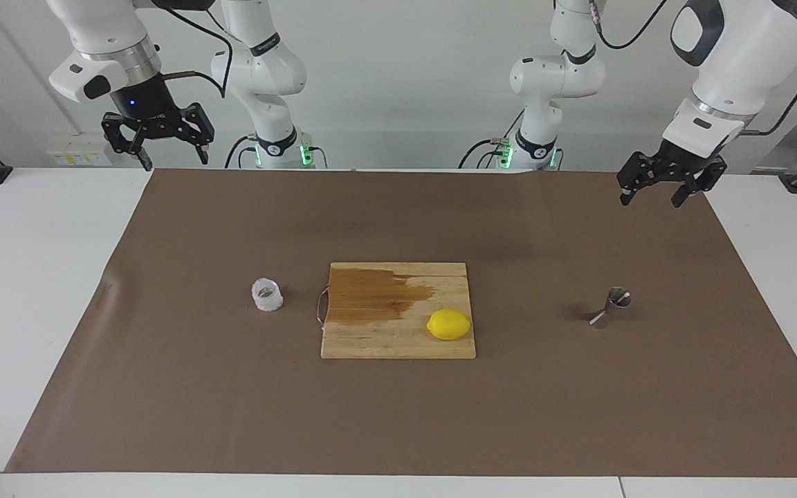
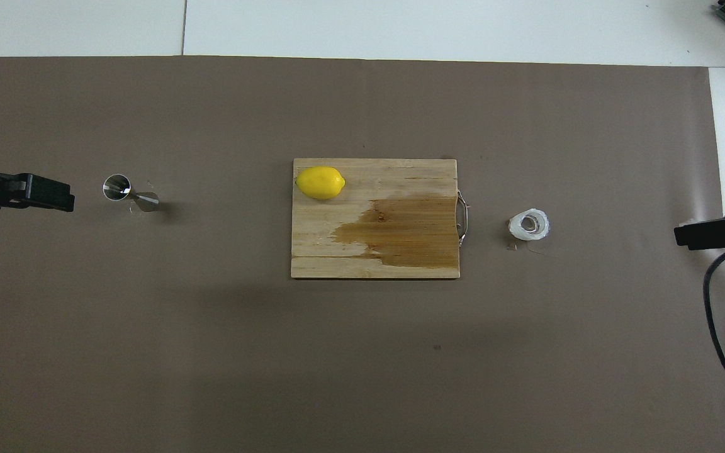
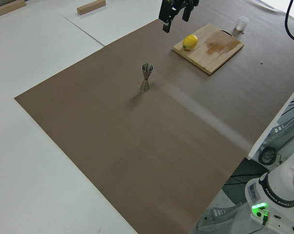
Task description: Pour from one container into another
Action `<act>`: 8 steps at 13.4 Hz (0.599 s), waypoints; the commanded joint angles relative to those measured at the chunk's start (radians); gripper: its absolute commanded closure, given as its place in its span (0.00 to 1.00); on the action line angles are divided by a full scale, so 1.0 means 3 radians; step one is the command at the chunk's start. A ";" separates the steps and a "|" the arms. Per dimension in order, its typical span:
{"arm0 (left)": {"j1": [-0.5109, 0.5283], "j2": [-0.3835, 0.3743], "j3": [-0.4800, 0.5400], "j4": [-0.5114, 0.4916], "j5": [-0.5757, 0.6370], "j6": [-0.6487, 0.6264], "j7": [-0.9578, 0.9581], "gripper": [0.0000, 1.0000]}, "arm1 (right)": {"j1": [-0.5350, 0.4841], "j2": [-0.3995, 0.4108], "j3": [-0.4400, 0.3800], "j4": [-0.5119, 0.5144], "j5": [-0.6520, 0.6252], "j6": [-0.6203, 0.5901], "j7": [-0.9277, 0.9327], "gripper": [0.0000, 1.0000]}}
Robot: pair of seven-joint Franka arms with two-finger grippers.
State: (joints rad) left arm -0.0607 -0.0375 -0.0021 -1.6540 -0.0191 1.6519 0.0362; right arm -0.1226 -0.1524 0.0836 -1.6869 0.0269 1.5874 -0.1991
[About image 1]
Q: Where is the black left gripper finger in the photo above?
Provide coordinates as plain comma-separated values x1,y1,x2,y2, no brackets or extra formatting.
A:
671,168,722,209
616,153,657,208

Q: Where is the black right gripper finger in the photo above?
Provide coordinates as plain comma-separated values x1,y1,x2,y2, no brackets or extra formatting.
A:
176,102,217,166
100,112,154,172

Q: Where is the black left arm base cable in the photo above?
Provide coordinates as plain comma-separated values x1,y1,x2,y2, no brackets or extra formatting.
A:
459,138,510,169

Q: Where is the small clear textured glass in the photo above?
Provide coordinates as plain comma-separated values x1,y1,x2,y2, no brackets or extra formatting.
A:
251,277,284,314

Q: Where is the steel double jigger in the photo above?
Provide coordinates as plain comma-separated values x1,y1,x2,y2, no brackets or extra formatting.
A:
589,286,632,330

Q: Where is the black right arm base cable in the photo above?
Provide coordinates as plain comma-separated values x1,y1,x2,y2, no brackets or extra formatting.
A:
224,135,255,169

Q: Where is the yellow lemon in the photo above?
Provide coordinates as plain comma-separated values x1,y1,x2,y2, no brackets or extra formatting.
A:
426,308,473,342

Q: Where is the black arm base cable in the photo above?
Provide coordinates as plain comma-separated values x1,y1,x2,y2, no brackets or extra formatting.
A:
224,135,255,169
459,138,510,169

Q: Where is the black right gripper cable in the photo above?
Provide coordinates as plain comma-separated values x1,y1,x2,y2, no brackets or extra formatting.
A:
153,0,235,98

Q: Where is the wooden cutting board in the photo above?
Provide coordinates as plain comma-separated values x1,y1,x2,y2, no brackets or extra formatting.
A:
320,261,477,360

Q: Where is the brown paper table mat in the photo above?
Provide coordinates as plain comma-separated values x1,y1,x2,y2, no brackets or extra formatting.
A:
4,168,797,478

